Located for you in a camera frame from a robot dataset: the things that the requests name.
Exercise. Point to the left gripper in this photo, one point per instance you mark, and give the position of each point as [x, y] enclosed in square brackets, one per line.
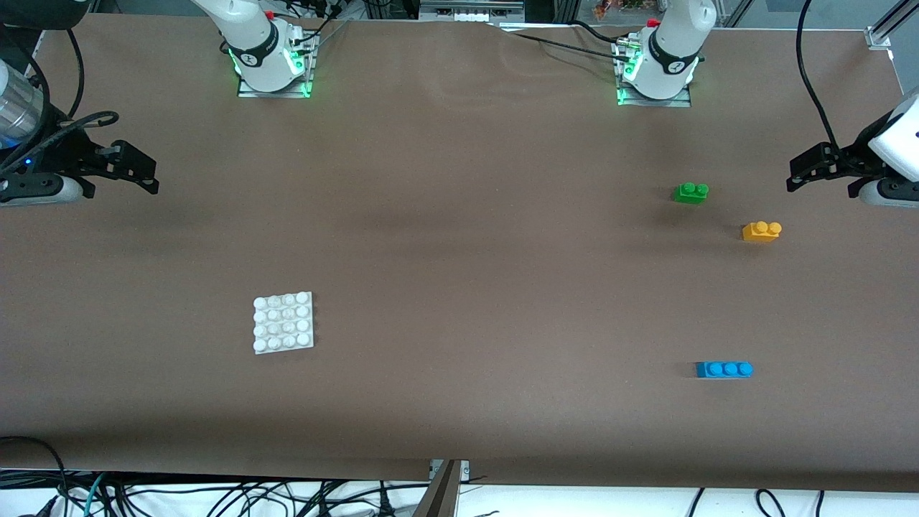
[844, 161]

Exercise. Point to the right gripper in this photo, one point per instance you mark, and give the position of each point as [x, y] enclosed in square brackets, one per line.
[66, 152]

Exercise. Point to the yellow two-stud block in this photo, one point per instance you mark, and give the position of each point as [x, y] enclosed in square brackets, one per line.
[759, 233]

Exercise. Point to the white studded base plate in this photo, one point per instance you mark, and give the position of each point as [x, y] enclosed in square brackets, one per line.
[283, 323]

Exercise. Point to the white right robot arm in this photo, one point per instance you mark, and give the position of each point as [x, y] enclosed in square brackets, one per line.
[251, 43]

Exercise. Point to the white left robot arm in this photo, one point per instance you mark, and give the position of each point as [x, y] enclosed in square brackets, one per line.
[675, 43]

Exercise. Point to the green two-stud block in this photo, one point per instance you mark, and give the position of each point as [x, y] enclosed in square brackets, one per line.
[689, 194]

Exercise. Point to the blue three-stud block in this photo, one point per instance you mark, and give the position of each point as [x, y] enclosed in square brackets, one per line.
[721, 370]

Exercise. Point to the silver ribbed cylinder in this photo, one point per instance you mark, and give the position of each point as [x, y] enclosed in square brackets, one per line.
[18, 108]

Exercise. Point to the colourful small toys pile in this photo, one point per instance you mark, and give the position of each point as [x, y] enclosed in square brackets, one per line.
[624, 6]

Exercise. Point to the brown table cover sheet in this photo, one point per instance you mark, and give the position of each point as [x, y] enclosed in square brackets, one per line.
[431, 179]

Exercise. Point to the grey power strip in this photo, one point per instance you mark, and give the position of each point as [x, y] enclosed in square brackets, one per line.
[467, 11]

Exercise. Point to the aluminium frame profile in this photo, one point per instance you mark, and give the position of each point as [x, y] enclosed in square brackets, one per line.
[887, 25]

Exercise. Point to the small metal table bracket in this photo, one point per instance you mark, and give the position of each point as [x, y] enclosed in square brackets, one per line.
[465, 470]

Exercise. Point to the dark table support post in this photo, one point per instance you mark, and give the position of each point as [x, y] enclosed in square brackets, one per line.
[438, 502]

